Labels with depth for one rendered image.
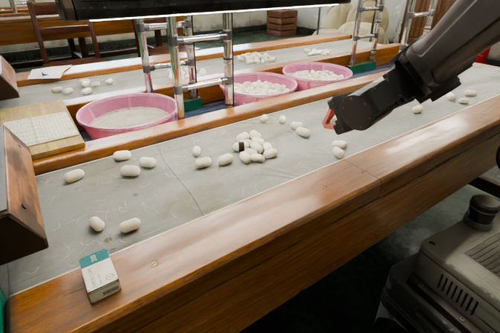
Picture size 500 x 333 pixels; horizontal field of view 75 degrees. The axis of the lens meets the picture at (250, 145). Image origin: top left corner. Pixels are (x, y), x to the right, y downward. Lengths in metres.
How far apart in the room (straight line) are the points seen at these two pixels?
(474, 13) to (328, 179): 0.41
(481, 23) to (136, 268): 0.44
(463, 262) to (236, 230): 0.65
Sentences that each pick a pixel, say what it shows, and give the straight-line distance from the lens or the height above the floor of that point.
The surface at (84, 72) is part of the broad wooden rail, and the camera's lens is 1.43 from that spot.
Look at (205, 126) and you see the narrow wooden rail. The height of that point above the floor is 0.75.
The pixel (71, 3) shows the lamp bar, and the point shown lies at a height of 1.06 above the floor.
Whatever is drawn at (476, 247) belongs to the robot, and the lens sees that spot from 1.07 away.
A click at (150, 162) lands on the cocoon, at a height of 0.76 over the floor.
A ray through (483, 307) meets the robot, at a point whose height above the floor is 0.43.
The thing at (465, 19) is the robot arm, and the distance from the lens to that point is 0.32.
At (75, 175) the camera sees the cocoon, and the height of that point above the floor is 0.76.
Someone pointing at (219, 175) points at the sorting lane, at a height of 0.74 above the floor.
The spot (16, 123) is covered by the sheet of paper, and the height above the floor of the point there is 0.78.
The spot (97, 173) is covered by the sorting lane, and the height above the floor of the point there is 0.74.
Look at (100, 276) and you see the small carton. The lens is 0.46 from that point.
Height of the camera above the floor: 1.11
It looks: 28 degrees down
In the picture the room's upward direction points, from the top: straight up
